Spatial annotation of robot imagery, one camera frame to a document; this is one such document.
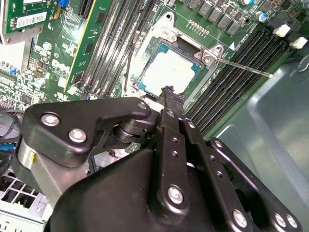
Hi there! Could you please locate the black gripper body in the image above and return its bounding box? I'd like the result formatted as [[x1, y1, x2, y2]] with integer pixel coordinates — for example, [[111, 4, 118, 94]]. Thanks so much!
[[43, 148, 242, 232]]

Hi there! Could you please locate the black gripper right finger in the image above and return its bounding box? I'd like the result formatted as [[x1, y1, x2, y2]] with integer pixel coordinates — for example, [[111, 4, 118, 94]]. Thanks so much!
[[171, 87, 304, 232]]

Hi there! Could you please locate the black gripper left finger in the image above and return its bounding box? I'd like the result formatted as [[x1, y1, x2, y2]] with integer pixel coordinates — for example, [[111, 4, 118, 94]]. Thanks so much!
[[12, 86, 191, 218]]

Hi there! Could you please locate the thin metal locking lever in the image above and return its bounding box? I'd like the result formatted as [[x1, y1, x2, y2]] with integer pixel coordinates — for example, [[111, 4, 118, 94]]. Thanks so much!
[[216, 58, 274, 78], [123, 30, 140, 94]]

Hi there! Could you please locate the silver CPU plate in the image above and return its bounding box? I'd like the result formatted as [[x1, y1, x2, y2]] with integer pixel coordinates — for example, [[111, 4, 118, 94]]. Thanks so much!
[[138, 43, 202, 98]]

